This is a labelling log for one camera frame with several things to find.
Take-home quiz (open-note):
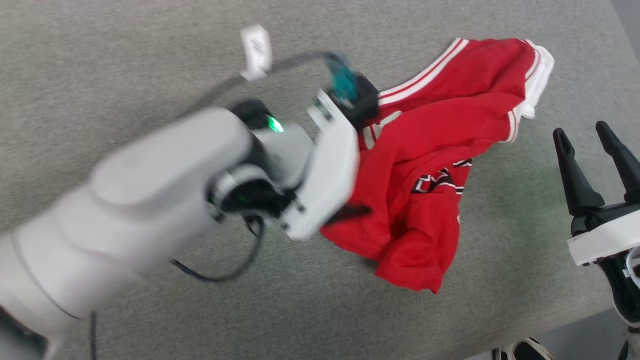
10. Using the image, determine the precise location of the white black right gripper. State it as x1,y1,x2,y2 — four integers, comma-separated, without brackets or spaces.
552,121,640,267

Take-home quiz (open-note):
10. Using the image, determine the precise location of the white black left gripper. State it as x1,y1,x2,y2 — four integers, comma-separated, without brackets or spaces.
252,90,374,241

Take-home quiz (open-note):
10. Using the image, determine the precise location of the red and white shirt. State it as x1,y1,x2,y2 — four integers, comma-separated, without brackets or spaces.
320,37,556,294

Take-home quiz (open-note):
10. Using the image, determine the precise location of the black white shoe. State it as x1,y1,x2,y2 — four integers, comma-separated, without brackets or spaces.
492,336,555,360

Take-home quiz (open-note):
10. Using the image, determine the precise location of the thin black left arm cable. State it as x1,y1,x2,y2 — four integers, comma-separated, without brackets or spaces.
192,50,346,113
169,215,267,284

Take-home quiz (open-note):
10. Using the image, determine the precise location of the white cable label tag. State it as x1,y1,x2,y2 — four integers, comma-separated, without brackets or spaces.
238,23,274,83

